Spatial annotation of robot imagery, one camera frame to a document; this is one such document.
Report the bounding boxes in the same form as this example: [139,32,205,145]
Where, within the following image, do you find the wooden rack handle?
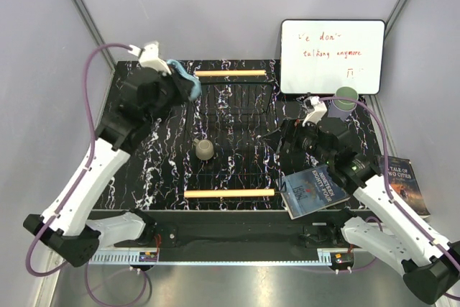
[184,188,275,198]
[194,70,266,77]

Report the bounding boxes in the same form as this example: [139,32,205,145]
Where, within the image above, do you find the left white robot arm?
[23,68,201,267]

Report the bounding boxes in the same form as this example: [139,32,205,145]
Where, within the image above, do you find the black wire dish rack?
[183,81,281,201]

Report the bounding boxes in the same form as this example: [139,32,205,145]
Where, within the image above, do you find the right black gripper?
[261,116,334,165]

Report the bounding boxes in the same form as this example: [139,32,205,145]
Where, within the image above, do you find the taupe ceramic mug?
[193,138,214,161]

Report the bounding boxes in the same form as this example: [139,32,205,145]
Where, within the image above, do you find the lavender plastic cup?
[328,100,357,121]

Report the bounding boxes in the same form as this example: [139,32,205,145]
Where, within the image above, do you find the white slotted cable duct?
[89,247,331,266]

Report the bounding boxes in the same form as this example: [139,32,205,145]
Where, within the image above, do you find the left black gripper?
[144,63,194,124]

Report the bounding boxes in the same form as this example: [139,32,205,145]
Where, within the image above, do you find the purple cable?
[319,96,460,301]
[27,43,161,304]

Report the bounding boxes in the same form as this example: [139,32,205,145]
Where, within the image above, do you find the near wooden rack handle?
[184,188,275,198]

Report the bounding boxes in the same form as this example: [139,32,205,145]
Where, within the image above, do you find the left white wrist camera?
[138,41,171,75]

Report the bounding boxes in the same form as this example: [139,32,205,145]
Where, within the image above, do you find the light blue faceted cup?
[166,59,202,101]

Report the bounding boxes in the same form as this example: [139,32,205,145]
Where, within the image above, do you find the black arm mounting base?
[89,209,371,263]

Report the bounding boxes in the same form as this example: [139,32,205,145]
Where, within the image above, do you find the sage green plastic cup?
[333,86,359,111]

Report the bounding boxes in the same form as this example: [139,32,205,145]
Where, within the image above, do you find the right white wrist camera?
[302,96,328,127]

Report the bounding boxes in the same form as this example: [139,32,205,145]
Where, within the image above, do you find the white dry-erase board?
[280,19,386,95]

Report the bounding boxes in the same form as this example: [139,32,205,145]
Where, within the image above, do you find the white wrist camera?
[138,41,171,75]
[302,96,328,127]

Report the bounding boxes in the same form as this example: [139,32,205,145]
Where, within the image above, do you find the far wooden rack handle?
[194,70,266,77]

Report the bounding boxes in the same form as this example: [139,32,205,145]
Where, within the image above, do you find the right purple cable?
[319,96,460,301]

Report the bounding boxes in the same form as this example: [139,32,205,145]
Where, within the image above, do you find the Nineteen Eighty-Four book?
[278,165,350,219]

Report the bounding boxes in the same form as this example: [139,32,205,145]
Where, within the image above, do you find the Tale of Two Cities book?
[388,156,430,218]

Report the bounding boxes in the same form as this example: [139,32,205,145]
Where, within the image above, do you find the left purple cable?
[27,43,161,304]

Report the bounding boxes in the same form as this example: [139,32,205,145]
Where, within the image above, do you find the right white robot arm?
[263,117,459,305]

